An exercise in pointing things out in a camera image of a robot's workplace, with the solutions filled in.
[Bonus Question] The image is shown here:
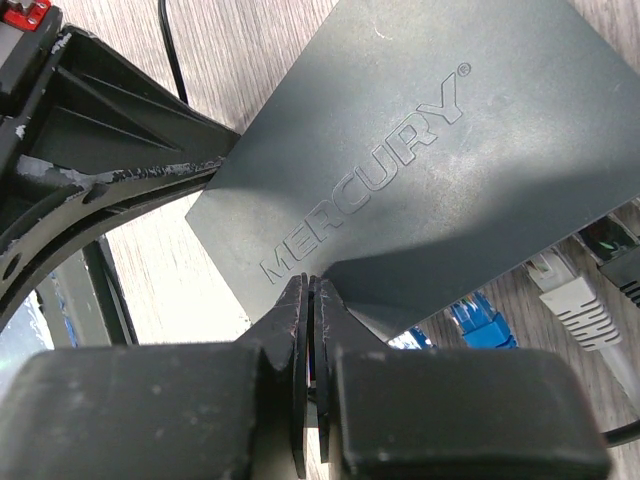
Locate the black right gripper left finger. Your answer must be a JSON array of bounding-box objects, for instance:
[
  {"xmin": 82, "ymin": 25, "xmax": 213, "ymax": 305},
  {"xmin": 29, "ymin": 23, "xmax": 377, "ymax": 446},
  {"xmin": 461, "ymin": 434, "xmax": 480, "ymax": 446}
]
[{"xmin": 1, "ymin": 275, "xmax": 310, "ymax": 479}]

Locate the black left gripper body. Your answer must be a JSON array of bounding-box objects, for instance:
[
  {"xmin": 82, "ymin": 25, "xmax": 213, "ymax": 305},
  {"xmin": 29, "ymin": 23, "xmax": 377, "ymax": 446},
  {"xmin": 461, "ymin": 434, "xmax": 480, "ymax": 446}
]
[{"xmin": 1, "ymin": 0, "xmax": 62, "ymax": 165}]

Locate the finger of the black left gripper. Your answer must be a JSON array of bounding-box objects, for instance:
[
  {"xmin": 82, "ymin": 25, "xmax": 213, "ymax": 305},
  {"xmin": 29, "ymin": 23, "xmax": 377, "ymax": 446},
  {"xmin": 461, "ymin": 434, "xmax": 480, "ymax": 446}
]
[
  {"xmin": 1, "ymin": 159, "xmax": 223, "ymax": 326},
  {"xmin": 14, "ymin": 27, "xmax": 240, "ymax": 173}
]

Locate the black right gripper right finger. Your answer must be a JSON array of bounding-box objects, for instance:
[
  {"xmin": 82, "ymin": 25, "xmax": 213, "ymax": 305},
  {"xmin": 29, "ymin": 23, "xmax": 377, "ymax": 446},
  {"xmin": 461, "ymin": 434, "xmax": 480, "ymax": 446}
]
[{"xmin": 309, "ymin": 278, "xmax": 610, "ymax": 479}]

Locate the thin black power cord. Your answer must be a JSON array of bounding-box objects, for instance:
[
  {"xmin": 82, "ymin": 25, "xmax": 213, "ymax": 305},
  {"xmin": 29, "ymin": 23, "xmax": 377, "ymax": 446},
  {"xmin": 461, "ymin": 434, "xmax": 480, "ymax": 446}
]
[{"xmin": 157, "ymin": 0, "xmax": 191, "ymax": 104}]

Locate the black network switch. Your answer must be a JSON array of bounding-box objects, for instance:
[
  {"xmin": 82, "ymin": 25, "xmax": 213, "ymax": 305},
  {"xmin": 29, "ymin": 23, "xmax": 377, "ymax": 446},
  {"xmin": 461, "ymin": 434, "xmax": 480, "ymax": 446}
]
[{"xmin": 187, "ymin": 1, "xmax": 639, "ymax": 339}]

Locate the grey ethernet cable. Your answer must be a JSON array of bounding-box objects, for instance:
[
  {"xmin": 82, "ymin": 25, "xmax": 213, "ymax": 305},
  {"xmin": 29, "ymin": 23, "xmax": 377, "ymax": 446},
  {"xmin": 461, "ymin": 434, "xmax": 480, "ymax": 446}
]
[{"xmin": 522, "ymin": 247, "xmax": 640, "ymax": 406}]

